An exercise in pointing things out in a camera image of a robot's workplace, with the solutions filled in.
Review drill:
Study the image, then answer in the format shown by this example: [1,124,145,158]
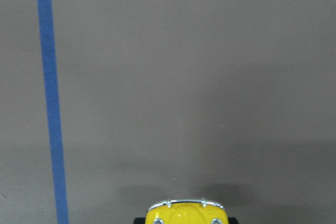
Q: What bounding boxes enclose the blue tape grid lines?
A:
[37,0,69,223]

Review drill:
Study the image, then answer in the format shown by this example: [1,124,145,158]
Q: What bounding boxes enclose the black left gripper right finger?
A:
[228,217,238,224]

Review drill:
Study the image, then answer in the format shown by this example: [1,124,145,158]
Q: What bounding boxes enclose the yellow beetle toy car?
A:
[145,199,229,224]

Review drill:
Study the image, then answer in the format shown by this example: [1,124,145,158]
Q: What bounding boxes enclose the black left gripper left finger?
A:
[133,217,145,224]

